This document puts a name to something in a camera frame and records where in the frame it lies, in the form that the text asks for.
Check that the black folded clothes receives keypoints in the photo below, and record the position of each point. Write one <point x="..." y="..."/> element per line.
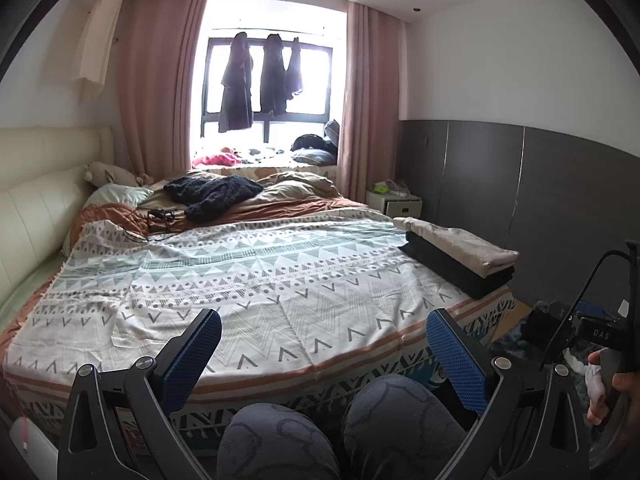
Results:
<point x="450" y="270"/>

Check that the beige plush toy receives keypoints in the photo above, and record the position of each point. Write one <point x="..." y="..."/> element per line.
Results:
<point x="112" y="175"/>

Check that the black knitted sweater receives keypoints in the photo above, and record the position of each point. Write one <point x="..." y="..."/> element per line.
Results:
<point x="215" y="192"/>

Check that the pale pillow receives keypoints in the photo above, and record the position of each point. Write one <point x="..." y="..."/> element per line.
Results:
<point x="117" y="195"/>

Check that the dark pillow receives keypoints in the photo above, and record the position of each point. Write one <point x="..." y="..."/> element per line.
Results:
<point x="312" y="152"/>

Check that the clothes rail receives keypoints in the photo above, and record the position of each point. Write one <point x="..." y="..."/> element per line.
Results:
<point x="320" y="32"/>

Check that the white hanging garment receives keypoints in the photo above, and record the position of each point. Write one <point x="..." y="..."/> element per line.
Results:
<point x="97" y="45"/>

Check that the person's right leg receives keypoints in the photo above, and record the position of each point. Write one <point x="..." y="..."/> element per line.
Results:
<point x="400" y="425"/>

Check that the clear plastic bag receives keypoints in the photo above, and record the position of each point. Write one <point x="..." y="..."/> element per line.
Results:
<point x="402" y="190"/>

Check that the person's right hand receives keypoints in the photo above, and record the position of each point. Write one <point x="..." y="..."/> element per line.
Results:
<point x="630" y="385"/>

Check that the white nightstand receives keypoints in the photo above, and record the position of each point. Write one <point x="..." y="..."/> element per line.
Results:
<point x="400" y="206"/>

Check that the patterned blanket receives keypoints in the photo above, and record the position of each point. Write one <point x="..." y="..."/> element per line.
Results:
<point x="280" y="270"/>

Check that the pink cloth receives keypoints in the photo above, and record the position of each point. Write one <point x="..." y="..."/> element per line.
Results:
<point x="220" y="159"/>

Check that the grey cushion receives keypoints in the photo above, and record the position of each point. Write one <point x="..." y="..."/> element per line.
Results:
<point x="332" y="132"/>

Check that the black bag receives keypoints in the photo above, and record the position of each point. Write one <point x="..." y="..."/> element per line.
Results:
<point x="542" y="322"/>

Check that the white cloth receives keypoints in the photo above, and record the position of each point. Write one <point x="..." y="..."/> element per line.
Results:
<point x="595" y="390"/>

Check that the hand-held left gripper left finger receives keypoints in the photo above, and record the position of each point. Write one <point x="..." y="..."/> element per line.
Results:
<point x="192" y="357"/>

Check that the dark hanging coat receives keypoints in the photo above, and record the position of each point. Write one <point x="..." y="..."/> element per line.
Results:
<point x="272" y="80"/>
<point x="237" y="90"/>

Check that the pink curtain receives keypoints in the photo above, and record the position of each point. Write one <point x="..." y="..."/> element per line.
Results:
<point x="155" y="85"/>
<point x="367" y="110"/>

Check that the person's leg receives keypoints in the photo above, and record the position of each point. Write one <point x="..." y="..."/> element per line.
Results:
<point x="275" y="445"/>
<point x="400" y="425"/>

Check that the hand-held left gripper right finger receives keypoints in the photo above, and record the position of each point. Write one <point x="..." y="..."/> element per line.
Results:
<point x="457" y="362"/>

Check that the brown quilt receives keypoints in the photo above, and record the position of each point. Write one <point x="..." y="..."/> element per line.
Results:
<point x="300" y="207"/>

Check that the person's left leg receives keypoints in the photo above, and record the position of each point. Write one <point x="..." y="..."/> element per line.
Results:
<point x="275" y="445"/>

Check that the white device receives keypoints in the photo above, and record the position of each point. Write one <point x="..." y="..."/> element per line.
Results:
<point x="27" y="435"/>

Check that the beige duvet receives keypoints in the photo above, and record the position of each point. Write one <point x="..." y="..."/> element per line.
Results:
<point x="295" y="187"/>

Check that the beige jacket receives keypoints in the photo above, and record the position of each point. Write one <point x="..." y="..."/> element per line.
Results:
<point x="465" y="245"/>

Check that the green packet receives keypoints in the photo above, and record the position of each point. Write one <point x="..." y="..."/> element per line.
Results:
<point x="384" y="188"/>

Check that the cream upholstered bed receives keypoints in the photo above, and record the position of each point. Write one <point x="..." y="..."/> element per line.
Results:
<point x="35" y="200"/>

